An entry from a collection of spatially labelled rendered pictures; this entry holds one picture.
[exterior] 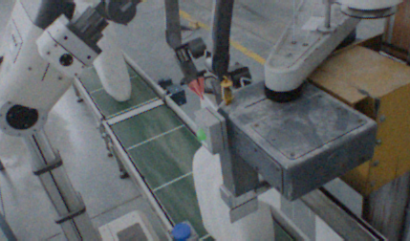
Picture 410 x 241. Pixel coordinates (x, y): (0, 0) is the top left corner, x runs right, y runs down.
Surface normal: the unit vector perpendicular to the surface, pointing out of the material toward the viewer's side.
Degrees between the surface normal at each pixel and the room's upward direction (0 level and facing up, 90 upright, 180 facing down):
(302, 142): 0
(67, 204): 90
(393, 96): 90
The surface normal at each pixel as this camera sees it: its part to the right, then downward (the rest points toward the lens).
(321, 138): -0.14, -0.81
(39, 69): 0.48, 0.46
